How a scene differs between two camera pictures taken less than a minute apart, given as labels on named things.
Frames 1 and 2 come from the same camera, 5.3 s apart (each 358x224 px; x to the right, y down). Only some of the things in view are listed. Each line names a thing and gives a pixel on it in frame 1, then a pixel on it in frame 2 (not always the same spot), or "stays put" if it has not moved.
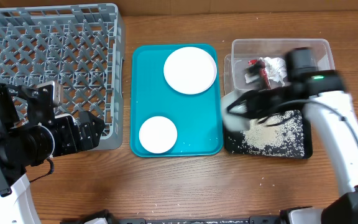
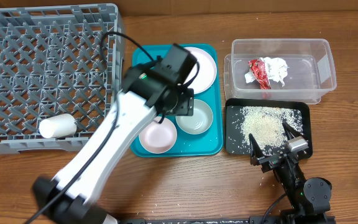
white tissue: (276, 69) stays put
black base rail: (292, 215) stays put
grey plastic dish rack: (81, 46) stays put
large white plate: (189, 70) stays put
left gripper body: (66, 138) to (184, 103)
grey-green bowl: (231, 122) to (200, 121)
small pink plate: (158, 134) stays put
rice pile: (279, 134) stays put
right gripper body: (266, 101) to (276, 159)
